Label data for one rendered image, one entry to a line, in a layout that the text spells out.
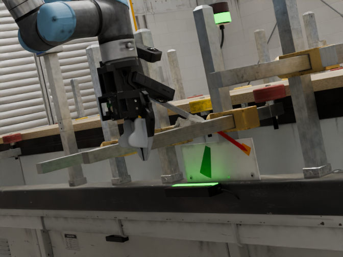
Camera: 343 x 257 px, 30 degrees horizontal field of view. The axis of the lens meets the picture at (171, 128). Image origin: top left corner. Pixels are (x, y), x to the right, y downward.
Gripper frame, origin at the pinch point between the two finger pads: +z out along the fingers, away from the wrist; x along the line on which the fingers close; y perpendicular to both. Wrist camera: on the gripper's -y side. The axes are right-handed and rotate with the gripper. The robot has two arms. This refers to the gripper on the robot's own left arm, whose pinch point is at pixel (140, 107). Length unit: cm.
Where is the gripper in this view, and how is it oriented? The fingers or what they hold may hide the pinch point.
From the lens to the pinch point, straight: 165.1
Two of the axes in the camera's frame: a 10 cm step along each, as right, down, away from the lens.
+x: -4.9, 1.5, -8.6
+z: 2.0, 9.8, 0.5
